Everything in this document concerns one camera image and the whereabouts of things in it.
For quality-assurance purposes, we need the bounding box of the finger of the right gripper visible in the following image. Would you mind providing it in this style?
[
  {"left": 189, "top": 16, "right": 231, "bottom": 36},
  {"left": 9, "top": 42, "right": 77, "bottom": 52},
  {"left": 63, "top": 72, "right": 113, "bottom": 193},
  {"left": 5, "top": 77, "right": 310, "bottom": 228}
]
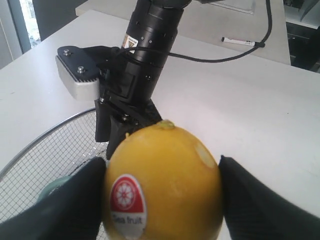
[{"left": 94, "top": 99, "right": 131, "bottom": 160}]

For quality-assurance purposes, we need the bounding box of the metal wire mesh basket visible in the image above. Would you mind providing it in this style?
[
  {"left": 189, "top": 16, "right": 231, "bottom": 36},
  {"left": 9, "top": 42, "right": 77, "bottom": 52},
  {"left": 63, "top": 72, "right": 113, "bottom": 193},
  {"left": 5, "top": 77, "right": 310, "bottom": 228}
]
[{"left": 0, "top": 107, "right": 118, "bottom": 240}]

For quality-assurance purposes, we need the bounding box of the teal handled peeler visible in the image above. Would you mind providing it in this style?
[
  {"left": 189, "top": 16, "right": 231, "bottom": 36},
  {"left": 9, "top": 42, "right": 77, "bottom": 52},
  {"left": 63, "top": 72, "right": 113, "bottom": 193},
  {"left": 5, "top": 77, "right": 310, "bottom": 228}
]
[{"left": 36, "top": 175, "right": 72, "bottom": 203}]

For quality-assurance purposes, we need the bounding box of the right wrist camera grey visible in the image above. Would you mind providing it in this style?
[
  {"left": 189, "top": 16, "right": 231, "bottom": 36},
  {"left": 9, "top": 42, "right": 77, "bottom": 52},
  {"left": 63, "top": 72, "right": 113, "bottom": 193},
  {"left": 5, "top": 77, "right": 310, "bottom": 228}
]
[{"left": 55, "top": 46, "right": 100, "bottom": 101}]

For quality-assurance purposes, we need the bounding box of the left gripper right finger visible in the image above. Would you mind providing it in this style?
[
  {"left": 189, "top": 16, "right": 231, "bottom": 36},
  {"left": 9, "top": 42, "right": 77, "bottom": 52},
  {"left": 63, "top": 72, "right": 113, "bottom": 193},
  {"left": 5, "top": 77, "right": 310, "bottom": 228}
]
[{"left": 219, "top": 155, "right": 320, "bottom": 240}]

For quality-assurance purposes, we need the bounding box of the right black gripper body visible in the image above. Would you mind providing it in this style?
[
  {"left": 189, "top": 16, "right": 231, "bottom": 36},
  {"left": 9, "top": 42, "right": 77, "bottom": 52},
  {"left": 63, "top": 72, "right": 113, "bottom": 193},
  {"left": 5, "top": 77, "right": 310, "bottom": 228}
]
[{"left": 95, "top": 59, "right": 165, "bottom": 130}]

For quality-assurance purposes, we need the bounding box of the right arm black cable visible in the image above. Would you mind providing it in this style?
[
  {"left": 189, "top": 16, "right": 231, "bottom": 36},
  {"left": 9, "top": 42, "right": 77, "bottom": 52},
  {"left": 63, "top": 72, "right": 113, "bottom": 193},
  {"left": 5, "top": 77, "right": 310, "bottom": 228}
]
[{"left": 117, "top": 0, "right": 273, "bottom": 63}]

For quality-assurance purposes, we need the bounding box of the yellow lemon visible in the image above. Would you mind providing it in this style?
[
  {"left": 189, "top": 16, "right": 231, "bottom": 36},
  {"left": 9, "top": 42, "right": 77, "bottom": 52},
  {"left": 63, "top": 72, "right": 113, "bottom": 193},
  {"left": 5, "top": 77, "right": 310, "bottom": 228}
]
[{"left": 102, "top": 120, "right": 223, "bottom": 240}]

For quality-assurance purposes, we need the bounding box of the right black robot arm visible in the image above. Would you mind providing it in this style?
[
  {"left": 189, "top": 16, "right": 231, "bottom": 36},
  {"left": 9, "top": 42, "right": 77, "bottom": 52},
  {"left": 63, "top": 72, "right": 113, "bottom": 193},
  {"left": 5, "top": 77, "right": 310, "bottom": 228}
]
[{"left": 95, "top": 0, "right": 184, "bottom": 160}]

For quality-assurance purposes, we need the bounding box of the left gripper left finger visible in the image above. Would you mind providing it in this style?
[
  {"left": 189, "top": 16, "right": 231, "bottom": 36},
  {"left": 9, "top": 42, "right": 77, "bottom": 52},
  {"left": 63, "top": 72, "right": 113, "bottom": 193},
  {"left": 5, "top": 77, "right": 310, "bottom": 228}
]
[{"left": 0, "top": 157, "right": 106, "bottom": 240}]

